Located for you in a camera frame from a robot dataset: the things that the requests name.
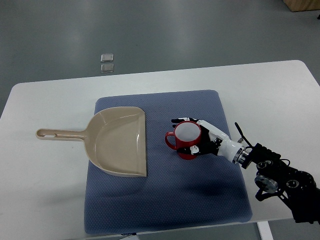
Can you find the red mug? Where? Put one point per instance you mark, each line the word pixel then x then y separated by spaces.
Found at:
pixel 185 135

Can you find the beige plastic dustpan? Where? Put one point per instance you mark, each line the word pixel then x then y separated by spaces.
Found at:
pixel 114 140

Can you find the white table leg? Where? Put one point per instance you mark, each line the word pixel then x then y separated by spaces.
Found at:
pixel 264 230

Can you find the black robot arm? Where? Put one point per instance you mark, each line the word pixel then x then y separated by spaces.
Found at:
pixel 276 178

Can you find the wooden box corner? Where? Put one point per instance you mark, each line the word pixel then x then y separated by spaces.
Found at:
pixel 302 5

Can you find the blue-grey mesh mat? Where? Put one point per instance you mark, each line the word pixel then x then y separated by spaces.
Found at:
pixel 176 193

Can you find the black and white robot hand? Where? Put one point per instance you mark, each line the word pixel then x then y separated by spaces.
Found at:
pixel 213 141

